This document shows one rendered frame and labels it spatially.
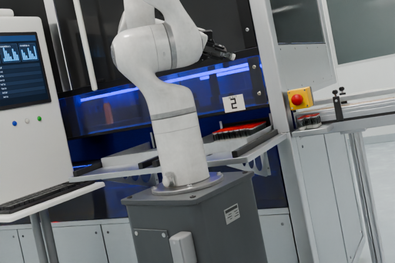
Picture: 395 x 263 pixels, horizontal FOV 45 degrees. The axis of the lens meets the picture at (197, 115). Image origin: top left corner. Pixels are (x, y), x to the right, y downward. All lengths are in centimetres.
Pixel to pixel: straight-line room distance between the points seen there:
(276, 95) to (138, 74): 73
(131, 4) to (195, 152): 45
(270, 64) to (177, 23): 65
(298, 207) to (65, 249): 120
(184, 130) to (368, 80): 527
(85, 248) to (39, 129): 64
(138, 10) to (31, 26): 93
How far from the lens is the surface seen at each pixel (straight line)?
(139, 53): 118
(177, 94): 119
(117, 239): 228
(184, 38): 120
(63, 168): 219
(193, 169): 121
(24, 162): 208
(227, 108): 185
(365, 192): 193
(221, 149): 160
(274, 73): 178
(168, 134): 119
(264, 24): 179
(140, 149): 208
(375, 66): 634
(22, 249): 272
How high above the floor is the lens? 110
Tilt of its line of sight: 3 degrees down
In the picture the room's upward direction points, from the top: 11 degrees counter-clockwise
